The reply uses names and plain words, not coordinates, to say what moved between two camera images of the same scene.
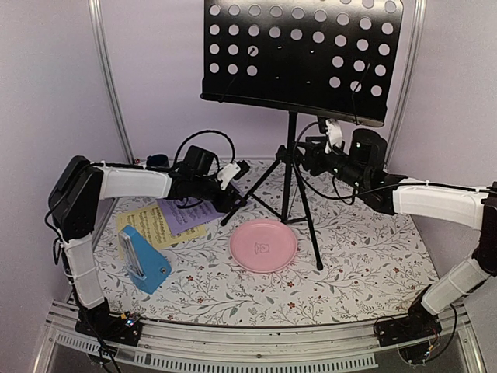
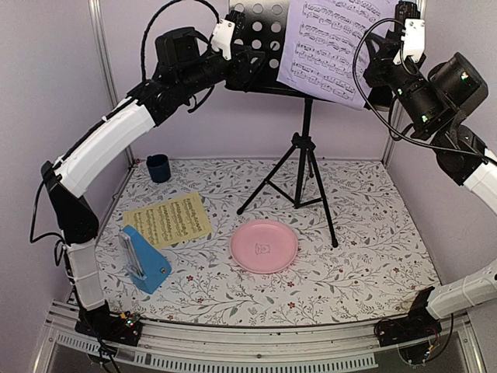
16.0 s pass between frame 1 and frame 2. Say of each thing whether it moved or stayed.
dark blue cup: stayed
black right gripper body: moved
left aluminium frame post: stayed
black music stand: moved
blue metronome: stayed
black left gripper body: moved
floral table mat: stayed
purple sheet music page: moved
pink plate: stayed
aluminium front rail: stayed
